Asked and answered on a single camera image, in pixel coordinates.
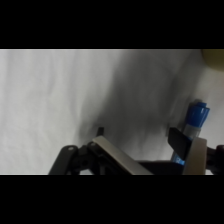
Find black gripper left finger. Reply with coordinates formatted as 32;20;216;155
48;125;154;176

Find blue marker pen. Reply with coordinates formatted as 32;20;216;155
170;99;212;167

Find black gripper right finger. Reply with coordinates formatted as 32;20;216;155
167;126;224;176

